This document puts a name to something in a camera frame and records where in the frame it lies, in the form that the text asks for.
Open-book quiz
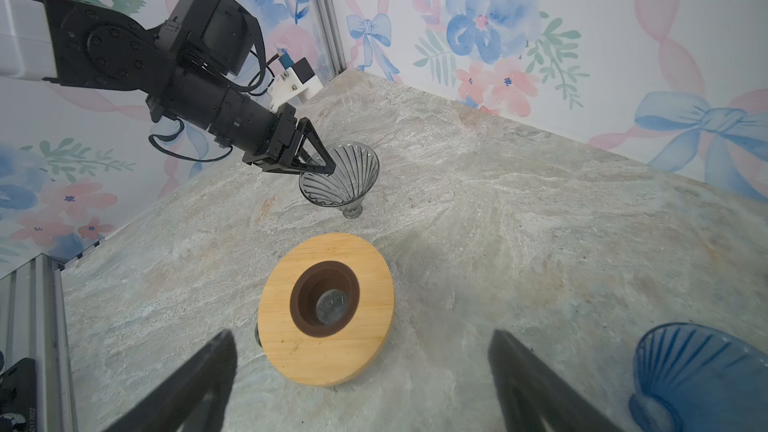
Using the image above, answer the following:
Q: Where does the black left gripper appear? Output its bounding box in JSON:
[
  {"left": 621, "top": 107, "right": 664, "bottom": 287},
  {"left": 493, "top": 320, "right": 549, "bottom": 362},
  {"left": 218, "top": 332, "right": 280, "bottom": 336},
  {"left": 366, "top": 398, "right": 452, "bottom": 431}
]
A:
[{"left": 242, "top": 104, "right": 336, "bottom": 175}]

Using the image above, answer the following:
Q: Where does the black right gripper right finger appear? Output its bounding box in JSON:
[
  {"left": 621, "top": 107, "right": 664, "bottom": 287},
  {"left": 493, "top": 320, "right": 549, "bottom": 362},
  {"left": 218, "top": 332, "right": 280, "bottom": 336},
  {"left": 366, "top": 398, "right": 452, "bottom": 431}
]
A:
[{"left": 488, "top": 329, "right": 619, "bottom": 431}]

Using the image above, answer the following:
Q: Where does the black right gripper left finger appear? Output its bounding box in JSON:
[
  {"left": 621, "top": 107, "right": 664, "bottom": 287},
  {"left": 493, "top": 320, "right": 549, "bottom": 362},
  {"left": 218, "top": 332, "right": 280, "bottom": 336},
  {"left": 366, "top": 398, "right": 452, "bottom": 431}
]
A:
[{"left": 108, "top": 329, "right": 238, "bottom": 431}]

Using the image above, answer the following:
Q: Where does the clear grey glass dripper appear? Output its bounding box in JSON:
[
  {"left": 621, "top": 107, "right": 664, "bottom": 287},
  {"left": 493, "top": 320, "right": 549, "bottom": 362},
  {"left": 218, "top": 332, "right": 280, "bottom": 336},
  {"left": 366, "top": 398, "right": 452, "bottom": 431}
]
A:
[{"left": 299, "top": 141, "right": 380, "bottom": 219}]

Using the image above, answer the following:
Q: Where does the wooden dripper holder ring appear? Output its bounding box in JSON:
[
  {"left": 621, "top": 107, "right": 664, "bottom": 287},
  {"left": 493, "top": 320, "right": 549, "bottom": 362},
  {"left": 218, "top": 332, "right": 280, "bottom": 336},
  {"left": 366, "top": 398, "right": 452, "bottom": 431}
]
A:
[{"left": 256, "top": 232, "right": 396, "bottom": 388}]

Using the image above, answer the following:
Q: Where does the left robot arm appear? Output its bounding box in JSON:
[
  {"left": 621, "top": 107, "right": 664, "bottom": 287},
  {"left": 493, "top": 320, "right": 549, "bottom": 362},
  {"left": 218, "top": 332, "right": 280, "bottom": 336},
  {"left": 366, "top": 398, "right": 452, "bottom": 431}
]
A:
[{"left": 1, "top": 0, "right": 336, "bottom": 175}]

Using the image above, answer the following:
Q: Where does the blue glass dripper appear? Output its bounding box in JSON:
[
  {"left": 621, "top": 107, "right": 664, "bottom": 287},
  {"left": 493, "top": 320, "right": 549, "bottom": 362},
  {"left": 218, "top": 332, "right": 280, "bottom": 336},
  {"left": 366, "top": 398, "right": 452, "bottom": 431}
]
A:
[{"left": 628, "top": 322, "right": 767, "bottom": 431}]

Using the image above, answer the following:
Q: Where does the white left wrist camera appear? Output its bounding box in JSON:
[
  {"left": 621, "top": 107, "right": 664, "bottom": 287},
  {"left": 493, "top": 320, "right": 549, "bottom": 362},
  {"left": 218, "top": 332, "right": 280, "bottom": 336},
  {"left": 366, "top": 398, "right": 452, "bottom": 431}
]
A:
[{"left": 267, "top": 52, "right": 323, "bottom": 112}]

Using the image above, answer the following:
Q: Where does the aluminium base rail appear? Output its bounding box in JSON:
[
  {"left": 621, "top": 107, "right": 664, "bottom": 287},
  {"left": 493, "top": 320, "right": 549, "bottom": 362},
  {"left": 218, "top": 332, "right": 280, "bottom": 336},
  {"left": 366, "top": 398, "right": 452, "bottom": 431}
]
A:
[{"left": 1, "top": 254, "right": 78, "bottom": 431}]

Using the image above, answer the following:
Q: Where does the aluminium frame post left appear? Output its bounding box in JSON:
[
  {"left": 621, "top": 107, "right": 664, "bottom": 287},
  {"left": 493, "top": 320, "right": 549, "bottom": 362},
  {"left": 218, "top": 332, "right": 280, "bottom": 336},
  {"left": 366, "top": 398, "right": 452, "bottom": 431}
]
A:
[{"left": 315, "top": 0, "right": 347, "bottom": 75}]

